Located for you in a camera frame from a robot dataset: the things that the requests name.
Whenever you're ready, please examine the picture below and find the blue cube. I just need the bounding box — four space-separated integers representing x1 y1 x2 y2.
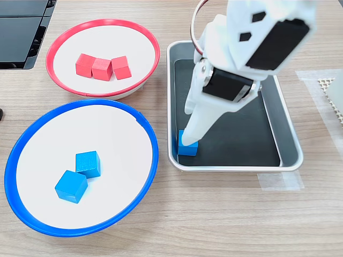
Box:
177 130 199 156
75 150 102 179
54 170 89 205

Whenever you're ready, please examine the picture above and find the red cube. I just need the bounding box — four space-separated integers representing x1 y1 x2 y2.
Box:
111 55 132 81
91 57 113 81
75 53 96 79

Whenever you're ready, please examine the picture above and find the black tray mat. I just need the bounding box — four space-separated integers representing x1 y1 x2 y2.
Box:
174 58 281 167

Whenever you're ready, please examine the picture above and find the steel tray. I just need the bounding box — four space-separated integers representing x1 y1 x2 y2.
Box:
166 40 304 172

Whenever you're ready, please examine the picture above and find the clear tape piece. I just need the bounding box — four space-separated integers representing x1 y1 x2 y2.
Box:
257 171 305 191
295 69 343 161

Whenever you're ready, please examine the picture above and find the red-rimmed white plate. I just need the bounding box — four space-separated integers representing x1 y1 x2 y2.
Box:
45 18 161 100

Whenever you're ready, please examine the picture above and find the blue-rimmed white plate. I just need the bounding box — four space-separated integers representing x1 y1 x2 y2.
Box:
4 99 159 238

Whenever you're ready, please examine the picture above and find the black flat device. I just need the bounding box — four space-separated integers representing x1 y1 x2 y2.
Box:
0 0 58 70

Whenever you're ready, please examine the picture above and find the pale perforated base plate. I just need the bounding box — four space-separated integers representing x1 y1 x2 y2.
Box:
317 77 343 126

